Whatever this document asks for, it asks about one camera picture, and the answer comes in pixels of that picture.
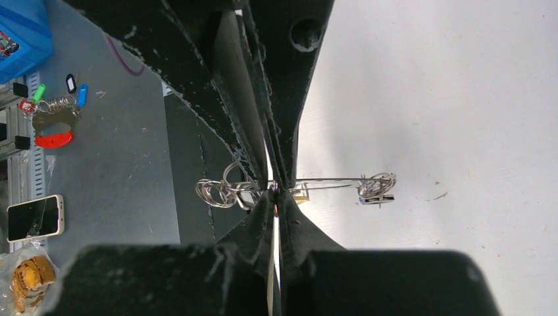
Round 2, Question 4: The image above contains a black key tag with key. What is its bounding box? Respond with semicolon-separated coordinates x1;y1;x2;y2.
359;194;395;205

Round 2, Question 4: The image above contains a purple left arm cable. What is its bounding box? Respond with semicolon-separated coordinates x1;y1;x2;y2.
103;34;145;78

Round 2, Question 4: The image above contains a bagged orange food item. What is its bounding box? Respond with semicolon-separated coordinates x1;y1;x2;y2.
1;244;59;315

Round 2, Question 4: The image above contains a blue plastic storage bin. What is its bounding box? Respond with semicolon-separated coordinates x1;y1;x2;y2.
1;0;54;84

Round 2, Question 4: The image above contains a yellow key tag with key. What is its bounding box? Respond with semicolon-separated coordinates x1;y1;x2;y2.
292;189;310;205

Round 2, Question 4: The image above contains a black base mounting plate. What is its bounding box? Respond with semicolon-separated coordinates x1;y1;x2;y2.
164;94;247;245

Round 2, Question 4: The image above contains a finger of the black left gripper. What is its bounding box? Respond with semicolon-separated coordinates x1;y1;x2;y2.
243;1;334;189
67;1;268;188

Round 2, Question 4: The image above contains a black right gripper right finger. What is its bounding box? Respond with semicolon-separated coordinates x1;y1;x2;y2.
276;191;499;315

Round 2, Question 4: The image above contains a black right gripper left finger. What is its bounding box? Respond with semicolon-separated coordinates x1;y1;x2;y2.
43;191;274;315

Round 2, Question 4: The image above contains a white slotted cable duct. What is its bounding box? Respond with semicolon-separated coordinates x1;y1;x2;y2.
26;72;47;199

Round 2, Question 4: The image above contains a white smartphone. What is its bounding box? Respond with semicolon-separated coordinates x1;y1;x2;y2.
6;194;66;243

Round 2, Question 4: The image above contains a spare ring plate with tags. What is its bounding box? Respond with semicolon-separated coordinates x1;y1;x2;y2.
18;73;88;149

